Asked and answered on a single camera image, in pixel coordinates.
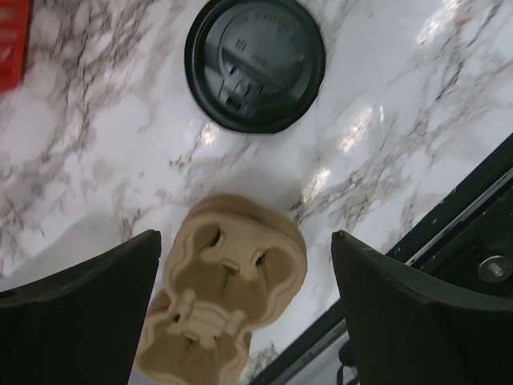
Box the stack of black cup lids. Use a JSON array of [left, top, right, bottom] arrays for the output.
[[184, 1, 326, 135]]

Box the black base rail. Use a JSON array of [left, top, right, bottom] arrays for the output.
[[256, 139, 512, 384]]

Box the red plastic shopping basket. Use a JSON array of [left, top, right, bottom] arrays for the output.
[[1, 0, 30, 95]]

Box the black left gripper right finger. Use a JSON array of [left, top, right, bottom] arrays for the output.
[[331, 231, 512, 384]]

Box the brown cardboard cup carrier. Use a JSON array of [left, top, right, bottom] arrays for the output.
[[135, 194, 307, 384]]

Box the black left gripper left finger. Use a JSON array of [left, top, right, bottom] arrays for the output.
[[1, 230, 162, 384]]

